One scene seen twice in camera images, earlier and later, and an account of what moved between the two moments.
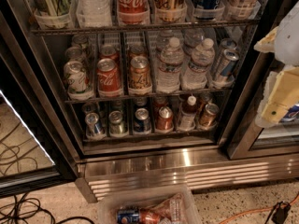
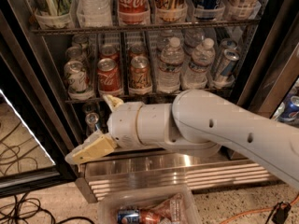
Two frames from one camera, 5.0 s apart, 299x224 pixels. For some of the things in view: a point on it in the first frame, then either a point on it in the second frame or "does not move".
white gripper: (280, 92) to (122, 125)
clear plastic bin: (160, 204) does not move
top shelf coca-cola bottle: (132, 6) does not move
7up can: (78, 80) does not move
